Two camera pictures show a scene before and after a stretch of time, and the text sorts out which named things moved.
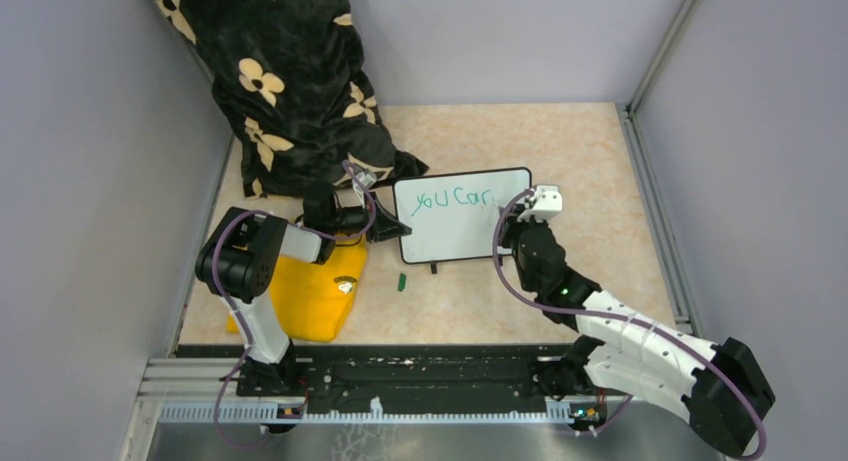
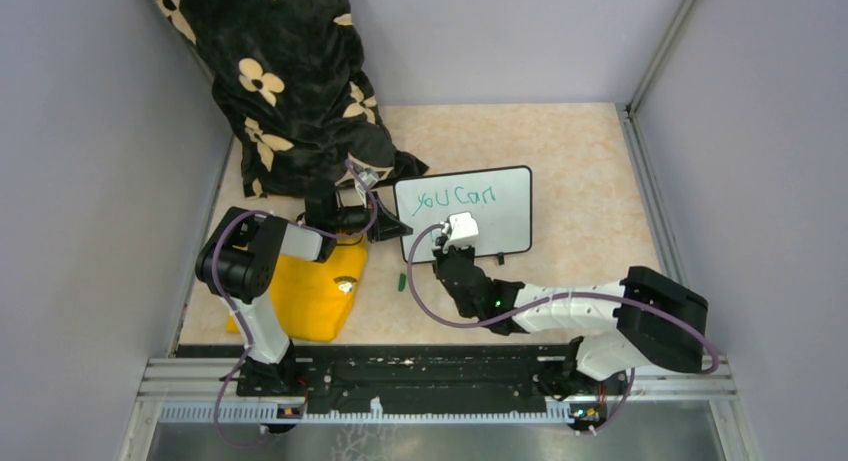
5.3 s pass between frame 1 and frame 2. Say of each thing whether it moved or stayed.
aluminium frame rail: stayed
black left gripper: stayed
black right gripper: moved
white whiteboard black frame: stayed
